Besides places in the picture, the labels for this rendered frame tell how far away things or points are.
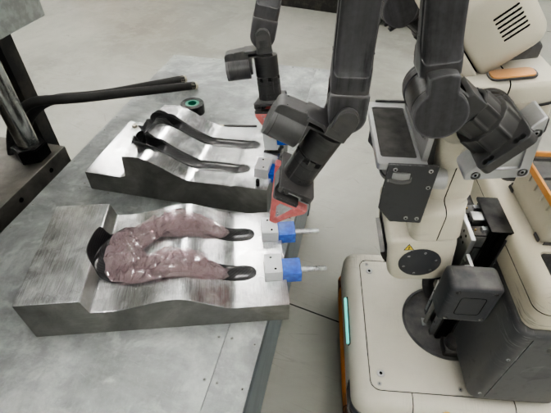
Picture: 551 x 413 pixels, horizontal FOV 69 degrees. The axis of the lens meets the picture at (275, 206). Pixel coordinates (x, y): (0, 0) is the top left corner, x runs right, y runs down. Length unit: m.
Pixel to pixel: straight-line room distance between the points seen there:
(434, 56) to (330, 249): 1.52
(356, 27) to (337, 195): 1.80
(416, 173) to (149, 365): 0.64
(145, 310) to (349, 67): 0.56
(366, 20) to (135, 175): 0.73
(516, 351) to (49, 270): 1.07
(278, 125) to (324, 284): 1.33
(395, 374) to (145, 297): 0.88
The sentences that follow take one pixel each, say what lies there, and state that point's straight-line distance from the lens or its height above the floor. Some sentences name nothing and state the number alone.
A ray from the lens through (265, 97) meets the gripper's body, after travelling 1.04.
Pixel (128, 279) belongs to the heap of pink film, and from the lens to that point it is 0.86.
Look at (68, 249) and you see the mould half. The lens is 0.92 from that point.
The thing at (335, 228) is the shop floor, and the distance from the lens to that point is 2.13.
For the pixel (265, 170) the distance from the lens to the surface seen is 1.00.
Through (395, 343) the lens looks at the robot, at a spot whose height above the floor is 0.28.
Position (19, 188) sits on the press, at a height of 0.79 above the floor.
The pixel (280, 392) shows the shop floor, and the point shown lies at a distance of 1.65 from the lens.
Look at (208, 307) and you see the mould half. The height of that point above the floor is 0.86.
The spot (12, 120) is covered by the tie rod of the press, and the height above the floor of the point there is 0.93.
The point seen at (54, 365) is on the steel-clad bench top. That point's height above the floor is 0.80.
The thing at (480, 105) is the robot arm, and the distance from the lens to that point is 0.66.
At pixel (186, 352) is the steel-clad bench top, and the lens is 0.84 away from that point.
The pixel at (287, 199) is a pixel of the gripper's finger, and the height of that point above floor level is 1.06.
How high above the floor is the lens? 1.54
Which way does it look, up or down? 44 degrees down
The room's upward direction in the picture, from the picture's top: straight up
